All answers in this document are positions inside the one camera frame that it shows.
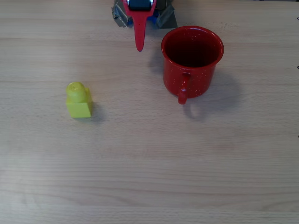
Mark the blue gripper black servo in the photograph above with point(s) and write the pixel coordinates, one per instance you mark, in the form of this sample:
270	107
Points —
139	14

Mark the yellow-green toy block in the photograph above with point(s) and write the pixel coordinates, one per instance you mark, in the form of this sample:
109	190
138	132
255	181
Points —
79	105

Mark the red speckled enamel mug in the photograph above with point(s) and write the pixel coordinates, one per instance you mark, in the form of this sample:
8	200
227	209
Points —
187	81

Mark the grey duct tape piece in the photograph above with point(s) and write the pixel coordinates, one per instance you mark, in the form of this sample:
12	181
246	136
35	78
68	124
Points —
120	16
167	19

